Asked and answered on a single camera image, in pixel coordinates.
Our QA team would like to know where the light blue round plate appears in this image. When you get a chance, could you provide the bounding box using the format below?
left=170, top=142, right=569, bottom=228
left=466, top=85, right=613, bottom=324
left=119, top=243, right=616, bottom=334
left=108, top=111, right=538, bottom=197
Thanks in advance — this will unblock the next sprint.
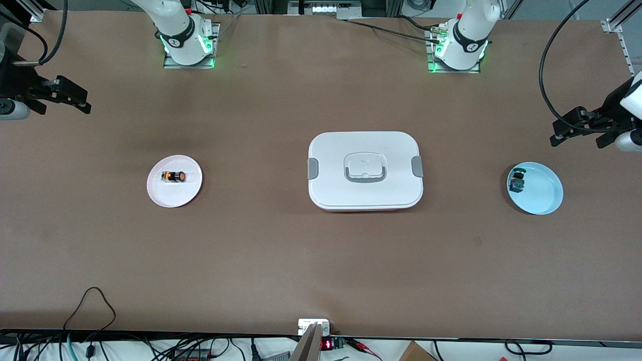
left=507, top=161, right=564, bottom=215

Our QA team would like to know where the pink round plate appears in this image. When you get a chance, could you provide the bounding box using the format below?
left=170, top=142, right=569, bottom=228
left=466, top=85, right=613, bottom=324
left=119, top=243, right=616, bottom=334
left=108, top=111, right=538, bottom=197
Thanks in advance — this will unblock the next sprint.
left=146, top=155, right=203, bottom=209

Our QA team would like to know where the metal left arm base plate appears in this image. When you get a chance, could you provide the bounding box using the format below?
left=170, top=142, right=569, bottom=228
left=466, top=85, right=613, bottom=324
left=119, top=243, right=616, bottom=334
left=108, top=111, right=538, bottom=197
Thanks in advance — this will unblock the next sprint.
left=426, top=23, right=482, bottom=74

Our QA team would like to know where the perforated metal rail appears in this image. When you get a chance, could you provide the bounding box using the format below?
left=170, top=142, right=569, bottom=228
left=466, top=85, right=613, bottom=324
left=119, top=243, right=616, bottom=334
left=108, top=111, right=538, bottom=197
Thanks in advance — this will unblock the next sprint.
left=617, top=31, right=642, bottom=103

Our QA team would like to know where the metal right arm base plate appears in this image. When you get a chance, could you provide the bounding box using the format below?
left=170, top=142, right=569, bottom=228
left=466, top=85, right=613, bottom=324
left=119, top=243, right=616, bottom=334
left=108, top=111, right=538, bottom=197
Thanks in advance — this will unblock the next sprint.
left=163, top=23, right=221, bottom=69

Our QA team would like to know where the thin black looped cable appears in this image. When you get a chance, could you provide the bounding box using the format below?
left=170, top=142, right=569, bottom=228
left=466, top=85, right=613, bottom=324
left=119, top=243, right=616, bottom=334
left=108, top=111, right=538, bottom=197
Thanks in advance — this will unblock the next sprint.
left=63, top=287, right=117, bottom=334

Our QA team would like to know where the aluminium frame strut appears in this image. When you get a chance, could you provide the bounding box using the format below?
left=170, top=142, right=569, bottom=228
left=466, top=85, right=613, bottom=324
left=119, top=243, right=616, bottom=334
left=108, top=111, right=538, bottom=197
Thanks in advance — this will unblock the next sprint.
left=20, top=0, right=58, bottom=23
left=601, top=0, right=642, bottom=34

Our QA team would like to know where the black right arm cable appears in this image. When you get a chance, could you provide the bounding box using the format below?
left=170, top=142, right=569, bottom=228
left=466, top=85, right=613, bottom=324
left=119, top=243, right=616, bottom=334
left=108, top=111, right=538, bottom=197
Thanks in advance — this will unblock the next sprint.
left=0, top=0, right=69, bottom=66

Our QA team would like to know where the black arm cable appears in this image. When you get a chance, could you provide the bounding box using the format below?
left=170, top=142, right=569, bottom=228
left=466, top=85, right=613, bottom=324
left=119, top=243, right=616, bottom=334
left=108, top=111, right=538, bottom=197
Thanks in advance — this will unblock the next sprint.
left=539, top=0, right=632, bottom=135
left=0, top=0, right=69, bottom=66

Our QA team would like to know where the brown cardboard box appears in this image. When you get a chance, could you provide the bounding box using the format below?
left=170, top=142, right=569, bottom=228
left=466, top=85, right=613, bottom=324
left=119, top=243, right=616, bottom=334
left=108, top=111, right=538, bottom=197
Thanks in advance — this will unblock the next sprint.
left=399, top=341, right=437, bottom=361

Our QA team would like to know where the black table cable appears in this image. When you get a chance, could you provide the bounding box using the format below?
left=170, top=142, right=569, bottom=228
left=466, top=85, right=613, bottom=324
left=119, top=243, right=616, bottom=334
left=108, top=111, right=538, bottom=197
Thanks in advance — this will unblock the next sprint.
left=399, top=15, right=447, bottom=33
left=344, top=19, right=439, bottom=43

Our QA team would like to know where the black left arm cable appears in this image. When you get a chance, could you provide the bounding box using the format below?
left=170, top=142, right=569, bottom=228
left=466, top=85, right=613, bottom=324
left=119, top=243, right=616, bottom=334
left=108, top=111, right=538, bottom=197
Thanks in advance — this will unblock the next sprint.
left=539, top=0, right=632, bottom=135

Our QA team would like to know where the white lunch box grey handle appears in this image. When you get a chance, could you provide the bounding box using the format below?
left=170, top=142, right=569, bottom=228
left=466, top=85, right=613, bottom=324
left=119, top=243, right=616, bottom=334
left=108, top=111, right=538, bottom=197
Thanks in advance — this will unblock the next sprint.
left=307, top=131, right=424, bottom=212

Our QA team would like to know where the grey aluminium bar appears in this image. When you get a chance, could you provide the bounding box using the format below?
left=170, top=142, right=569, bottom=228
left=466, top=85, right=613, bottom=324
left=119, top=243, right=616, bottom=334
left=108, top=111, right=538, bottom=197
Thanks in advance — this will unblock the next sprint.
left=290, top=323, right=323, bottom=361

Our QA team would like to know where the green push-button switch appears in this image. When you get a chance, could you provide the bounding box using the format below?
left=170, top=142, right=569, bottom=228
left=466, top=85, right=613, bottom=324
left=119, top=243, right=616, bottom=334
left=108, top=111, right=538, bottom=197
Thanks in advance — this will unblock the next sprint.
left=508, top=169, right=528, bottom=194

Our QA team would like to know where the black coiled cable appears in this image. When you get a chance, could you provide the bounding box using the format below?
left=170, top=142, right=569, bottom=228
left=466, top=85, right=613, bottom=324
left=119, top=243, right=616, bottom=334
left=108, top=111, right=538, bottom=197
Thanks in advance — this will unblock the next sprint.
left=504, top=340, right=553, bottom=355

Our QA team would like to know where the white power strip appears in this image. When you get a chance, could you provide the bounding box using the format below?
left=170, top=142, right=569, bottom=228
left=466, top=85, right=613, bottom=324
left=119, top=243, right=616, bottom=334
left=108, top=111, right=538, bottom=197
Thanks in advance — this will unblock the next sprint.
left=288, top=0, right=362, bottom=17

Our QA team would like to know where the red test lead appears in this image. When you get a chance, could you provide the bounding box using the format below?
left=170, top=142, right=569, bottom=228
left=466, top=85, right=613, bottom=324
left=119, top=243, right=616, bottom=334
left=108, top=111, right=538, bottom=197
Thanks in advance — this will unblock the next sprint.
left=349, top=339, right=384, bottom=360

